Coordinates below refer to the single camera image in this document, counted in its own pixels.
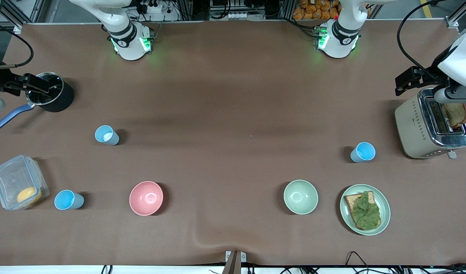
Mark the light blue plastic cup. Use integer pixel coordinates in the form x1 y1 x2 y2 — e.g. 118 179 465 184
95 125 120 146
350 142 376 163
54 190 85 210

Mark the beige and chrome toaster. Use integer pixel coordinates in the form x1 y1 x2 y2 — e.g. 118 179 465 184
394 88 466 159

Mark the brown bread slice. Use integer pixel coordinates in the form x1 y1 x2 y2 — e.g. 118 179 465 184
442 103 466 129

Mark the clear plastic food container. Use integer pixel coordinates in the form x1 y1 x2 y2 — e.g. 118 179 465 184
0 155 50 210

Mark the orange round food piece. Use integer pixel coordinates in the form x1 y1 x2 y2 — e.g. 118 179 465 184
17 186 42 205

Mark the bag of orange buns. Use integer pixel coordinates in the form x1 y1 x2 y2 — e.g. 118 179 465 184
293 0 340 20

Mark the pale green plate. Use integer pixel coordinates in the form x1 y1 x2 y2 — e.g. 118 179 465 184
340 184 391 236

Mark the toast slice under lettuce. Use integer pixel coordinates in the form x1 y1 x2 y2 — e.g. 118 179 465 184
344 191 382 231

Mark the green lettuce leaf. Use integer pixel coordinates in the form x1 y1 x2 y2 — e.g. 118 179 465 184
349 191 381 230

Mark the pink bowl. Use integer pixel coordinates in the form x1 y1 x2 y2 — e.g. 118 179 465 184
129 181 164 217

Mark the pale green bowl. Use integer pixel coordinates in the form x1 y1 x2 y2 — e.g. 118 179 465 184
283 179 319 215

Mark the brown table mat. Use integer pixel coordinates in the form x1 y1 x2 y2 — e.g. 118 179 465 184
0 19 466 267

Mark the metal table clamp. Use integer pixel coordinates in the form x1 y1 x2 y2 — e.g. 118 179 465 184
222 250 247 274

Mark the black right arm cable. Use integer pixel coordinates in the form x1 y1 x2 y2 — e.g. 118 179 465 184
0 22 34 70

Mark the black pot with blue handle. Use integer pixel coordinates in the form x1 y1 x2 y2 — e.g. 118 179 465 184
0 72 75 131

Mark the aluminium frame profile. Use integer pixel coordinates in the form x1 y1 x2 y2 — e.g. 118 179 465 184
446 0 466 29
1 0 47 33

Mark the black looped floor cable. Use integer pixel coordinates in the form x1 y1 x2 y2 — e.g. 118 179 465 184
345 251 371 274

